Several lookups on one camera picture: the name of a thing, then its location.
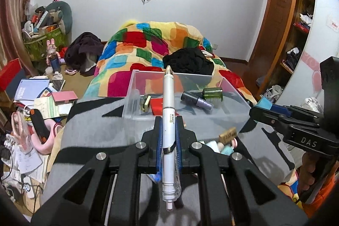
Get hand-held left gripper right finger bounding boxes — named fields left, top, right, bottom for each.
left=176, top=115, right=309, bottom=226

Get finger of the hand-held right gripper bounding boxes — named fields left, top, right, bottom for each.
left=271, top=103, right=322, bottom=124
left=249, top=107, right=294, bottom=134

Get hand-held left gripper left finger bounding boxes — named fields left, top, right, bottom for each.
left=31, top=116, right=163, bottom=226

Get white pen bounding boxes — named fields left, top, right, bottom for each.
left=161, top=65, right=183, bottom=211

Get clear plastic box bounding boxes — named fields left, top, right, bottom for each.
left=122, top=69, right=253, bottom=135

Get person's right forearm orange sleeve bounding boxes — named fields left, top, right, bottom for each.
left=304, top=161, right=339, bottom=212

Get person's right hand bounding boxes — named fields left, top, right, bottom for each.
left=298, top=154, right=316, bottom=197

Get red foil packet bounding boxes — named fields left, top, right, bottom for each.
left=151, top=99, right=164, bottom=116

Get white plastic bag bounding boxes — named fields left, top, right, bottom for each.
left=302, top=97, right=321, bottom=113

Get yellow green eraser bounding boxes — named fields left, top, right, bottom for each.
left=140, top=95, right=152, bottom=112

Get grey purple nail polish bottle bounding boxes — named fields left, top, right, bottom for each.
left=181, top=92, right=214, bottom=110

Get grey black patterned blanket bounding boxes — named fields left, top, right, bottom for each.
left=44, top=96, right=297, bottom=226

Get green glass bottle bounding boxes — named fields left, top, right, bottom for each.
left=202, top=87, right=223, bottom=102

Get wooden shelf unit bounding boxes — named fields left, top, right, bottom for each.
left=244, top=0, right=318, bottom=99

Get black clothing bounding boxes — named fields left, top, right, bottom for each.
left=162, top=48, right=214, bottom=75

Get brown wooden door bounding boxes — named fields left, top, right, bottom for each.
left=249, top=0, right=294, bottom=65

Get white sliding door pink pattern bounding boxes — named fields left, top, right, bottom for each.
left=278, top=0, right=339, bottom=110

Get colourful patchwork blanket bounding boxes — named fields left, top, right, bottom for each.
left=85, top=20, right=258, bottom=107

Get pink book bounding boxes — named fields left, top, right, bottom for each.
left=51, top=91, right=78, bottom=103

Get pink headphone stand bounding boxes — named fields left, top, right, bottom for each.
left=29, top=120, right=63, bottom=154

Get green white booklet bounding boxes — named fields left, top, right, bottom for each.
left=34, top=97, right=63, bottom=118

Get dark purple clothing pile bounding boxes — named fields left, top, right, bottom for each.
left=64, top=32, right=104, bottom=75

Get black orange tool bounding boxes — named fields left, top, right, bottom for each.
left=29, top=109, right=51, bottom=144

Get blue bottle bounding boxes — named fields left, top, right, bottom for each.
left=50, top=54, right=61, bottom=71

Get loose white papers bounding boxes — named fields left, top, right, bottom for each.
left=11, top=147, right=43, bottom=184

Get pink bunny toy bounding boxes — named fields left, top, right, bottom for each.
left=46, top=40, right=61, bottom=65

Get blue grey notebook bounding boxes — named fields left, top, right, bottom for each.
left=14, top=79, right=50, bottom=101

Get grey green neck pillow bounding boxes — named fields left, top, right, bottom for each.
left=45, top=0, right=73, bottom=36

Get green storage box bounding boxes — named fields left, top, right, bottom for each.
left=24, top=27, right=68, bottom=61

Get red box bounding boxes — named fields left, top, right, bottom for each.
left=0, top=58, right=24, bottom=91

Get striped curtain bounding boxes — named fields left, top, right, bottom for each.
left=0, top=0, right=51, bottom=75

